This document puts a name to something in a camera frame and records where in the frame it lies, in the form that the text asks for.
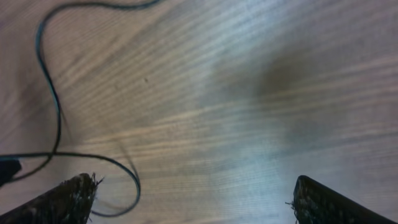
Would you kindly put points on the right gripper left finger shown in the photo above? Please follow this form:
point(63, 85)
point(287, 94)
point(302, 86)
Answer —
point(68, 203)

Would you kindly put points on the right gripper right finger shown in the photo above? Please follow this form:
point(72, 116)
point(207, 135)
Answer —
point(315, 203)

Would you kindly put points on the black cable USB plug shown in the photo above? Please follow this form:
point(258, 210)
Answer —
point(58, 109)

